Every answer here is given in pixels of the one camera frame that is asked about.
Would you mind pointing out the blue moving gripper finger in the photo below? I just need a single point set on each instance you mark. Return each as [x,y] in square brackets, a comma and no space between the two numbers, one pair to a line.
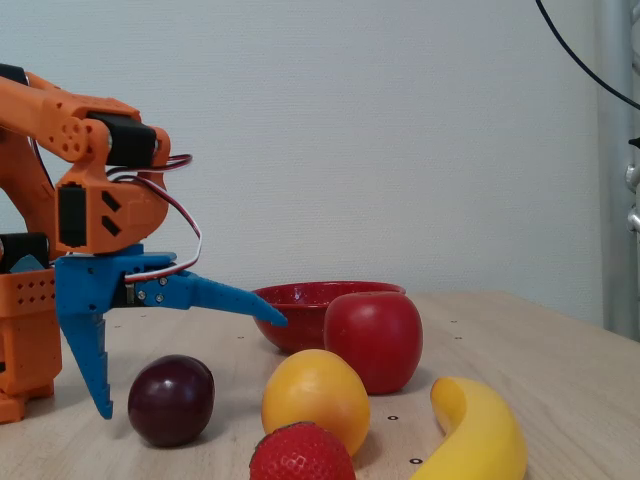
[220,297]

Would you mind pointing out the grey metal pole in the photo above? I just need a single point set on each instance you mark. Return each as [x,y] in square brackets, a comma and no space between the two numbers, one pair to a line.
[617,250]

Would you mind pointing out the red apple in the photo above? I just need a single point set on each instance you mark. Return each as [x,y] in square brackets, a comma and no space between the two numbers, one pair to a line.
[375,342]

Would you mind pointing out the yellow banana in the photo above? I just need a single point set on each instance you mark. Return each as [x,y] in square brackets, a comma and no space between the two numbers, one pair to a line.
[480,440]

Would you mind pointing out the red speckled bowl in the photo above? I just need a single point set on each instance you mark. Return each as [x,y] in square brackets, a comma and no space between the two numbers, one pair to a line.
[300,330]

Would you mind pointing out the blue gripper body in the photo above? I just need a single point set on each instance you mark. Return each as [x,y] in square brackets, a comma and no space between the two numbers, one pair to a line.
[90,285]

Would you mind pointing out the dark purple plum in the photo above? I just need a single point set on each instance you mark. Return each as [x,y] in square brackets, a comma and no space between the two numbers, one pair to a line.
[171,400]

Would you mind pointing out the orange yellow peach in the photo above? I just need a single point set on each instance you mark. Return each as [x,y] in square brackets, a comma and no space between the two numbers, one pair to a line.
[315,392]

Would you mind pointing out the red strawberry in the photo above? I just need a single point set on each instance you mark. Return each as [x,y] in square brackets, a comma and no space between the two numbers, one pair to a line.
[300,455]

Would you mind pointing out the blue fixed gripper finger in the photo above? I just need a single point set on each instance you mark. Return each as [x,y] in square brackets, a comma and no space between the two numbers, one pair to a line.
[92,360]

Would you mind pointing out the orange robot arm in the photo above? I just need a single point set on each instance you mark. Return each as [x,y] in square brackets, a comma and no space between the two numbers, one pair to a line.
[125,210]

